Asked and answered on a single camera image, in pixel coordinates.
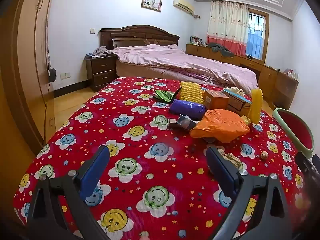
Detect brown cardboard box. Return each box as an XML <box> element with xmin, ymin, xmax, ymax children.
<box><xmin>222</xmin><ymin>88</ymin><xmax>252</xmax><ymax>117</ymax></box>

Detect pinkish cloth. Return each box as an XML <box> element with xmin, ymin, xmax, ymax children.
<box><xmin>93</xmin><ymin>45</ymin><xmax>113</xmax><ymax>57</ymax></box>

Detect wide yellow foam net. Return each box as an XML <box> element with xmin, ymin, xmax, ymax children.
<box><xmin>180</xmin><ymin>81</ymin><xmax>204</xmax><ymax>105</ymax></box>

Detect dark wooden nightstand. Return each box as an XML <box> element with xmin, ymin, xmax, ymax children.
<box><xmin>84</xmin><ymin>54</ymin><xmax>118</xmax><ymax>92</ymax></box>

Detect orange box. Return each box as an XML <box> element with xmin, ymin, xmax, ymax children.
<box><xmin>203</xmin><ymin>89</ymin><xmax>230</xmax><ymax>110</ymax></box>

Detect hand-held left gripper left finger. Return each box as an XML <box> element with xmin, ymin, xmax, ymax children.
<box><xmin>26</xmin><ymin>145</ymin><xmax>112</xmax><ymax>240</ymax></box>

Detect dark wooden bed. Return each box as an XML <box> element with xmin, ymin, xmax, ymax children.
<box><xmin>99</xmin><ymin>25</ymin><xmax>258</xmax><ymax>97</ymax></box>

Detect red basin with green rim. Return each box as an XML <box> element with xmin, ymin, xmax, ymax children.
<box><xmin>272</xmin><ymin>108</ymin><xmax>315</xmax><ymax>157</ymax></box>

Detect green packet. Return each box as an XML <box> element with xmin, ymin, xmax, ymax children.
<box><xmin>154</xmin><ymin>89</ymin><xmax>176</xmax><ymax>103</ymax></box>

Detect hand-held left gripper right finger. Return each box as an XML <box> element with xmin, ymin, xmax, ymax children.
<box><xmin>205</xmin><ymin>145</ymin><xmax>294</xmax><ymax>240</ymax></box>

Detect tall yellow foam net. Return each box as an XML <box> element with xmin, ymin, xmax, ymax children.
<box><xmin>249</xmin><ymin>89</ymin><xmax>263</xmax><ymax>125</ymax></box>

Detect cream paper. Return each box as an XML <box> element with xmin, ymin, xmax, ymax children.
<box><xmin>225</xmin><ymin>87</ymin><xmax>245</xmax><ymax>96</ymax></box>

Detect wooden wardrobe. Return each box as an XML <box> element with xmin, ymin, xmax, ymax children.
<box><xmin>0</xmin><ymin>0</ymin><xmax>57</xmax><ymax>155</ymax></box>

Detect pink duvet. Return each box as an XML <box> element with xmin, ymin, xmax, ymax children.
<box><xmin>112</xmin><ymin>44</ymin><xmax>258</xmax><ymax>96</ymax></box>

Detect cream and red curtain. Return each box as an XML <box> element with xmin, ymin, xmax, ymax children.
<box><xmin>207</xmin><ymin>0</ymin><xmax>250</xmax><ymax>55</ymax></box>

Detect grey foil wrapper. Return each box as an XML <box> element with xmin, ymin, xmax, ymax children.
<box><xmin>176</xmin><ymin>114</ymin><xmax>200</xmax><ymax>131</ymax></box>

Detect purple plastic bag roll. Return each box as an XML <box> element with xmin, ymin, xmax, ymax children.
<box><xmin>169</xmin><ymin>99</ymin><xmax>206</xmax><ymax>121</ymax></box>

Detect orange plastic bag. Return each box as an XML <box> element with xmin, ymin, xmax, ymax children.
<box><xmin>189</xmin><ymin>109</ymin><xmax>251</xmax><ymax>143</ymax></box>

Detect long wooden cabinet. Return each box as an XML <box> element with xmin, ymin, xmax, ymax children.
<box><xmin>185</xmin><ymin>43</ymin><xmax>299</xmax><ymax>110</ymax></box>

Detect barred window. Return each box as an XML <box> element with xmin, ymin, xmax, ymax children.
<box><xmin>246</xmin><ymin>9</ymin><xmax>269</xmax><ymax>61</ymax></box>

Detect wall air conditioner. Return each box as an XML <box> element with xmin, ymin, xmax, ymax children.
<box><xmin>173</xmin><ymin>0</ymin><xmax>195</xmax><ymax>14</ymax></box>

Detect thin hanging cable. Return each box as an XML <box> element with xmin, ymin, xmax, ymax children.
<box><xmin>44</xmin><ymin>20</ymin><xmax>52</xmax><ymax>110</ymax></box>

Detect grey clothes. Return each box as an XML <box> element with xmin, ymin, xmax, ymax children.
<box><xmin>208</xmin><ymin>42</ymin><xmax>234</xmax><ymax>57</ymax></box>

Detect small items on cabinet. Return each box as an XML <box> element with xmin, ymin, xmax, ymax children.
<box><xmin>285</xmin><ymin>68</ymin><xmax>299</xmax><ymax>79</ymax></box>

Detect red smiley flower blanket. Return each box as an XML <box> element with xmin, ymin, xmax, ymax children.
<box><xmin>13</xmin><ymin>76</ymin><xmax>313</xmax><ymax>240</ymax></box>

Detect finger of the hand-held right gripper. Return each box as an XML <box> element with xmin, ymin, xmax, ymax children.
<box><xmin>295</xmin><ymin>152</ymin><xmax>320</xmax><ymax>180</ymax></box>

